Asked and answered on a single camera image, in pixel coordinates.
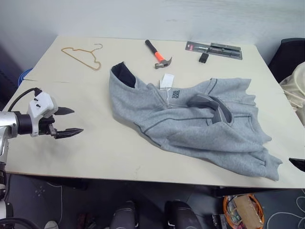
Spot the grey zip sweatshirt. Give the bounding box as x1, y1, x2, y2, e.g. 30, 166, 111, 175
110, 62, 284, 181

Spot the packaged tool on black card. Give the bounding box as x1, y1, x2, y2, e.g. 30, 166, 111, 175
185, 41, 244, 61

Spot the orange black claw hammer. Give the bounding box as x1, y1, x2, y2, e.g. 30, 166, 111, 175
144, 39, 173, 70

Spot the gold wire clothes hanger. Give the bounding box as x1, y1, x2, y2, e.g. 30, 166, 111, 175
61, 43, 103, 71

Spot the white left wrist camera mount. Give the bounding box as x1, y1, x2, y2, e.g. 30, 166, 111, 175
26, 91, 59, 137

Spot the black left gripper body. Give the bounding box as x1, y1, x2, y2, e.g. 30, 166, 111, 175
38, 115, 58, 139

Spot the black chair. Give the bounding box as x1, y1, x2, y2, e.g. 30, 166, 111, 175
268, 38, 305, 84

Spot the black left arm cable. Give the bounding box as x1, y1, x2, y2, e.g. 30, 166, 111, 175
7, 87, 42, 112

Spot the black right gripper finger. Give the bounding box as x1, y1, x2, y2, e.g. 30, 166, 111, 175
288, 157, 305, 172

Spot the white cord on floor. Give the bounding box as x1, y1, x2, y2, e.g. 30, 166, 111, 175
296, 188, 305, 218

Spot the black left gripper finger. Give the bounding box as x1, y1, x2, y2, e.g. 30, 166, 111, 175
54, 128, 84, 140
55, 107, 75, 117

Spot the orange basket with clutter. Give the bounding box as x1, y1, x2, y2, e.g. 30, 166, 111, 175
223, 193, 264, 229

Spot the blue round container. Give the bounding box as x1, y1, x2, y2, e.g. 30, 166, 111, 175
18, 68, 33, 87

